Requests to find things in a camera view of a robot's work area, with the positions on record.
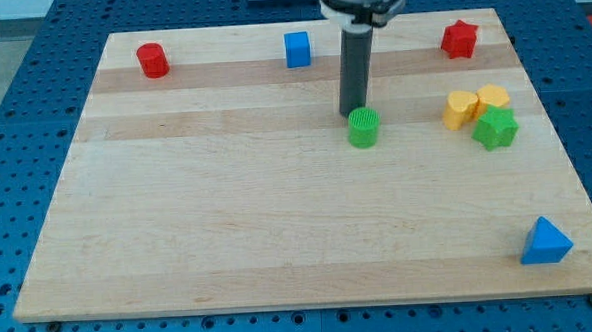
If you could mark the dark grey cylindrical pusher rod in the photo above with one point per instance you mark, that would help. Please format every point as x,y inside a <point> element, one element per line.
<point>354,71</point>

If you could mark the green cylinder block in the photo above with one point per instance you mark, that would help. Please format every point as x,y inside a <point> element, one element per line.
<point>363,124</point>

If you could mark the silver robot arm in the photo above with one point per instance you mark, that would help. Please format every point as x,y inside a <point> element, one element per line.
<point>357,20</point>

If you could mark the blue cube block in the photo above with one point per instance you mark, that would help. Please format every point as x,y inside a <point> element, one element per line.
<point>297,49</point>

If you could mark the red star block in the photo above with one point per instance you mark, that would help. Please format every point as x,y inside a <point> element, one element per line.
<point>459,39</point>

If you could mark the light wooden board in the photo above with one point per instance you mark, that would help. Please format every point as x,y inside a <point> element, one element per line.
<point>230,185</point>

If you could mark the yellow heart block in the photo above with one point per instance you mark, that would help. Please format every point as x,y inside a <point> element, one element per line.
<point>459,109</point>

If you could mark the yellow hexagon block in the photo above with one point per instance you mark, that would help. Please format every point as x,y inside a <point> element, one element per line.
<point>493,95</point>

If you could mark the green star block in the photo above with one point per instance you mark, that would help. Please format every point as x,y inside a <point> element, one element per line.
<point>497,127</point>

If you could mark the red cylinder block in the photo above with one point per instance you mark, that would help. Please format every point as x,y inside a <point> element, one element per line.
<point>153,61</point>

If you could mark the blue triangle block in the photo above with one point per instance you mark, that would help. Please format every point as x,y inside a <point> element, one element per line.
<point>545,244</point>

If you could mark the blue perforated metal base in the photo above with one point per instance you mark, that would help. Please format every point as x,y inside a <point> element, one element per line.
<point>40,109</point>

